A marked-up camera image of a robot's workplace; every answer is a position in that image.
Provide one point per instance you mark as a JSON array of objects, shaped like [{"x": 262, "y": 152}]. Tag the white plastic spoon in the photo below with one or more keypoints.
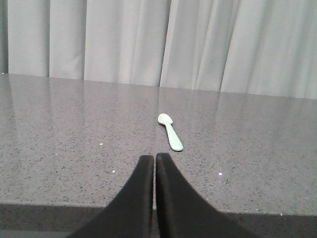
[{"x": 174, "y": 141}]

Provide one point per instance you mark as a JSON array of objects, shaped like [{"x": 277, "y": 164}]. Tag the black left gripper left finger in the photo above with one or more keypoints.
[{"x": 129, "y": 214}]

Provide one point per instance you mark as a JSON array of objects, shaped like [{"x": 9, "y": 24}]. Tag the white pleated curtain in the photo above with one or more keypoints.
[{"x": 264, "y": 47}]

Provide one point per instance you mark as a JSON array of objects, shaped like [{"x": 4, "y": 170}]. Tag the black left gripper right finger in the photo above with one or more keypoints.
[{"x": 183, "y": 213}]

